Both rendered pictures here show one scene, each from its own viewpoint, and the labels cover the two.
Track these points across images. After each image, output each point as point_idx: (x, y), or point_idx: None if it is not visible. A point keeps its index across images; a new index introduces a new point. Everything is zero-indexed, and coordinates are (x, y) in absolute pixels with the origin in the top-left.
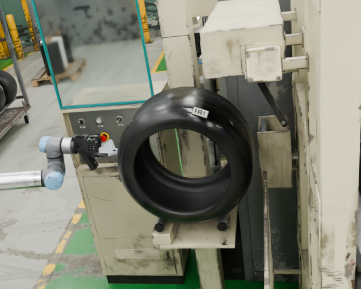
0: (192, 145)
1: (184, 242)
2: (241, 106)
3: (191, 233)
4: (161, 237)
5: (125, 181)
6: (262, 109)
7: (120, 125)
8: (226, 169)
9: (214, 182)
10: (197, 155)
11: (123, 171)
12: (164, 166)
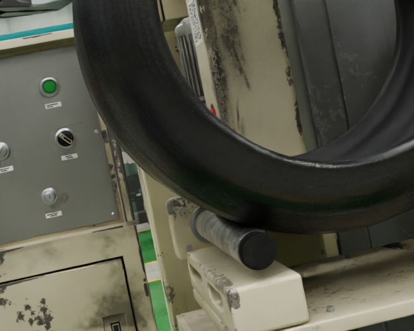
0: (256, 69)
1: (349, 308)
2: (332, 22)
3: (350, 295)
4: (271, 293)
5: (122, 52)
6: (386, 25)
7: None
8: (388, 99)
9: (357, 149)
10: (275, 101)
11: (115, 8)
12: (137, 228)
